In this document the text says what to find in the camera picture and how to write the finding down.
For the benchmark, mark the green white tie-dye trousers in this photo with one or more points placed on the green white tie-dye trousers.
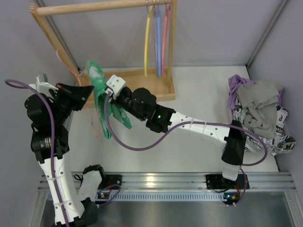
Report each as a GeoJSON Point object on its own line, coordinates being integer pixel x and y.
{"type": "Point", "coordinates": [98, 80]}

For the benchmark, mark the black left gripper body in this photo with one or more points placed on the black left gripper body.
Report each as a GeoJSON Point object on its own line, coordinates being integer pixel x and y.
{"type": "Point", "coordinates": [65, 95]}

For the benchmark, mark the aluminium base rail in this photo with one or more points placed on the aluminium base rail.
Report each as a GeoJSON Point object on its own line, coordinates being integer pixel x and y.
{"type": "Point", "coordinates": [258, 181]}

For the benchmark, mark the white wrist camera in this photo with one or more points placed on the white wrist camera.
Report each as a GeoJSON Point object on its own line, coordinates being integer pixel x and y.
{"type": "Point", "coordinates": [42, 84]}
{"type": "Point", "coordinates": [114, 86]}

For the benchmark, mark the coral clothes hanger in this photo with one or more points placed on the coral clothes hanger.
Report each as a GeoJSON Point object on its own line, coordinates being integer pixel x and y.
{"type": "Point", "coordinates": [164, 37]}

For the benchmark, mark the light blue cable duct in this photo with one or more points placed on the light blue cable duct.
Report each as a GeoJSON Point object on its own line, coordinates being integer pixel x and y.
{"type": "Point", "coordinates": [166, 196]}

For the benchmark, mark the grey garment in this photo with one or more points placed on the grey garment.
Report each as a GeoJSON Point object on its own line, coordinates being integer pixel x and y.
{"type": "Point", "coordinates": [262, 120]}

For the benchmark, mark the black white printed garment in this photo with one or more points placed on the black white printed garment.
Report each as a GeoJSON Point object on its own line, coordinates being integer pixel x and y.
{"type": "Point", "coordinates": [281, 143]}

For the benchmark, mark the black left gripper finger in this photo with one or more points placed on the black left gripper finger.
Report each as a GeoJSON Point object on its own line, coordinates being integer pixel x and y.
{"type": "Point", "coordinates": [65, 87]}
{"type": "Point", "coordinates": [80, 95]}

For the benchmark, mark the yellow clothes hanger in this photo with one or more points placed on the yellow clothes hanger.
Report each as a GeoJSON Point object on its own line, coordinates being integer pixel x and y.
{"type": "Point", "coordinates": [147, 38]}

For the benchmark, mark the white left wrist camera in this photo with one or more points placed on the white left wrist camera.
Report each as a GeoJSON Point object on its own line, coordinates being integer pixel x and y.
{"type": "Point", "coordinates": [42, 84]}

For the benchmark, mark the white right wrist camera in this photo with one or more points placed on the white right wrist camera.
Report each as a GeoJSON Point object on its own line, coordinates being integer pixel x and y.
{"type": "Point", "coordinates": [114, 86]}

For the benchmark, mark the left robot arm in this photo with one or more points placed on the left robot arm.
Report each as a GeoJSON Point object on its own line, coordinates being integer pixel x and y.
{"type": "Point", "coordinates": [73, 208]}

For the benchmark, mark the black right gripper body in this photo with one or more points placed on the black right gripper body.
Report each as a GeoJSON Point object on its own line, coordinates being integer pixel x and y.
{"type": "Point", "coordinates": [116, 99]}

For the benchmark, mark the blue clothes hanger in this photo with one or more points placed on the blue clothes hanger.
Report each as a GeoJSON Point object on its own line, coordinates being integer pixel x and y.
{"type": "Point", "coordinates": [157, 39]}

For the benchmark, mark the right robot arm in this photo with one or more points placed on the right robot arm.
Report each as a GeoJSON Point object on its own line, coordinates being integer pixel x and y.
{"type": "Point", "coordinates": [160, 119]}

